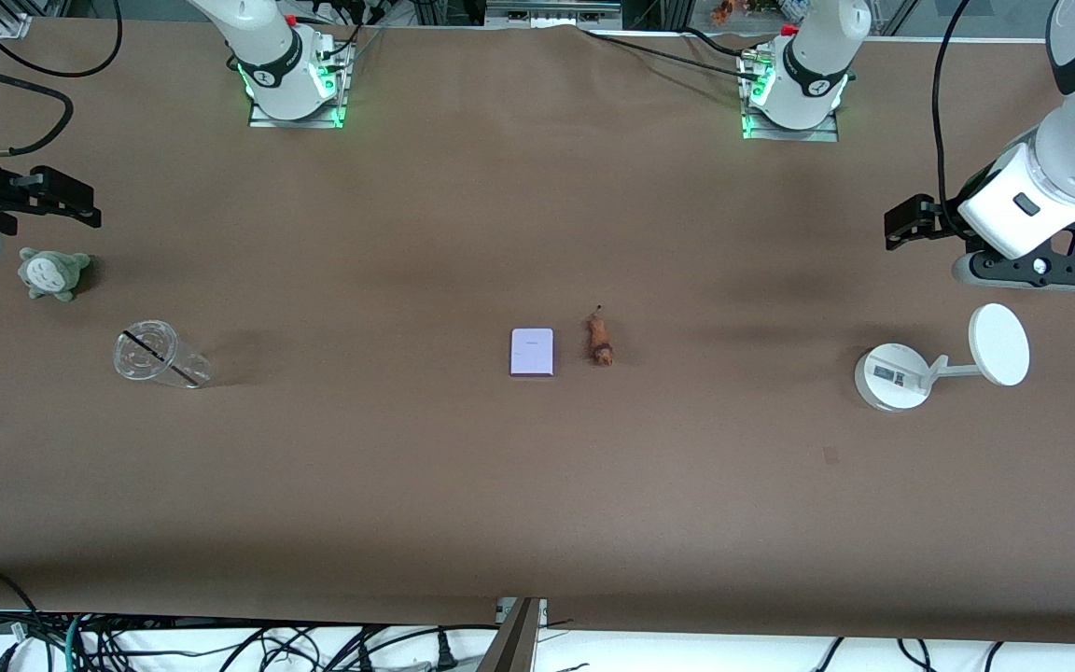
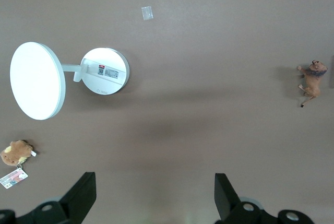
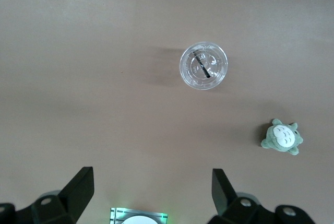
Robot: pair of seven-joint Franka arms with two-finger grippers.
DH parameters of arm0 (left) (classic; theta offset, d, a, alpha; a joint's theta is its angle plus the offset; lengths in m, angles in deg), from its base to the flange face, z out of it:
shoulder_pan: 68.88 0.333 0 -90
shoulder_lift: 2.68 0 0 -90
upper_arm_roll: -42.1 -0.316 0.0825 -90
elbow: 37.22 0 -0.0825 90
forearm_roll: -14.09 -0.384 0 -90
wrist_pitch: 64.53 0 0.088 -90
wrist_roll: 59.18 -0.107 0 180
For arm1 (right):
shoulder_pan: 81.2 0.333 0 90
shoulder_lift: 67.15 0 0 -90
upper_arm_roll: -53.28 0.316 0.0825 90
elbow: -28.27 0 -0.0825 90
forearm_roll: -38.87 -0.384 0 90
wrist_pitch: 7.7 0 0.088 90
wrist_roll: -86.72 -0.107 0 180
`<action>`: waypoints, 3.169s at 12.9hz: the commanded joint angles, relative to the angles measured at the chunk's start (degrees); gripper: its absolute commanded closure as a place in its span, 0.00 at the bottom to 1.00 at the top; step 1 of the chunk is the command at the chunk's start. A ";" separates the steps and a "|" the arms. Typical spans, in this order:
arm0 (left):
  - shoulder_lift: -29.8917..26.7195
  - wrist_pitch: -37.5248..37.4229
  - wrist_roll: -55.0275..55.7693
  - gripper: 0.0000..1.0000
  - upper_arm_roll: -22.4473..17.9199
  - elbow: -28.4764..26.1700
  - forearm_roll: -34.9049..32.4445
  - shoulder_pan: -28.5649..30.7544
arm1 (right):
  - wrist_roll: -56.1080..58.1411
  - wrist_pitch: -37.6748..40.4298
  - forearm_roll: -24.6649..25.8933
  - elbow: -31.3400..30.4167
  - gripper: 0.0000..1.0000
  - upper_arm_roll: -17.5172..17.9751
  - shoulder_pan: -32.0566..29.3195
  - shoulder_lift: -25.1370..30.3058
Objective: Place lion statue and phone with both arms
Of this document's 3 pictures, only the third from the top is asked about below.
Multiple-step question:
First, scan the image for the brown table cover sheet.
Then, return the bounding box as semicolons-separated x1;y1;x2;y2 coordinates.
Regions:
0;0;334;224

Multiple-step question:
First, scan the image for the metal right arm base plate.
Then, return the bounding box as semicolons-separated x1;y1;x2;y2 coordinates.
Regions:
109;207;168;224

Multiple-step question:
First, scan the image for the clear plastic cup with lid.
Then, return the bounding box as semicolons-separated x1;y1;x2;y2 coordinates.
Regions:
178;42;229;91

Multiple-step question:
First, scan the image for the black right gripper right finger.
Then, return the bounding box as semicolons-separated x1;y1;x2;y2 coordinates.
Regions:
208;168;314;224

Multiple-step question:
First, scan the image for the grey green plush toy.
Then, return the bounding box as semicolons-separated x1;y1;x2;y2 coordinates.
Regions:
260;118;304;157

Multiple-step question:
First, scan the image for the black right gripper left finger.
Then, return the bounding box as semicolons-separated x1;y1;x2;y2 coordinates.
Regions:
0;166;95;224

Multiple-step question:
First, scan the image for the black drinking straw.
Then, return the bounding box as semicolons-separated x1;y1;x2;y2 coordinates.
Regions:
192;48;212;79

